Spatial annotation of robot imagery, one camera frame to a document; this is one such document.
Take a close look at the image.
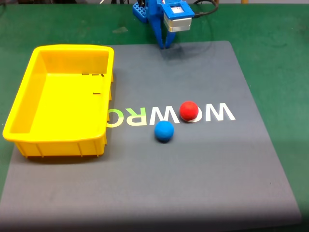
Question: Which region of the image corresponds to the red foam ball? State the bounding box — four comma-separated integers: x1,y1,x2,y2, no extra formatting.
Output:
179,101,199,121

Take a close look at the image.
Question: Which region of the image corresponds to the blue foam ball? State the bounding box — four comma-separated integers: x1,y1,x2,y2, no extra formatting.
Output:
154,120,175,143

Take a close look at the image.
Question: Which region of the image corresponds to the yellow plastic bin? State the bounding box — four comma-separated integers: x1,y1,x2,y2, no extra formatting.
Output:
2,44,115,159

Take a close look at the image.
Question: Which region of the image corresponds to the green table mat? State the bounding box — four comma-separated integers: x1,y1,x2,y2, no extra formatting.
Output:
0,3,309,218

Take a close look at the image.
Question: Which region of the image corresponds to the grey mat with lettering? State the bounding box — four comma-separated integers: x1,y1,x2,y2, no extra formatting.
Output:
0,40,303,230

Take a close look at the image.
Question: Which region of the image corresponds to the blue and silver camera box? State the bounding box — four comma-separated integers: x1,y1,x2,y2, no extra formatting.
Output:
161,1,196,33

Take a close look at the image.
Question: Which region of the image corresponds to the black camera cable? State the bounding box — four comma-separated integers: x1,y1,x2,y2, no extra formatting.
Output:
192,0,220,18

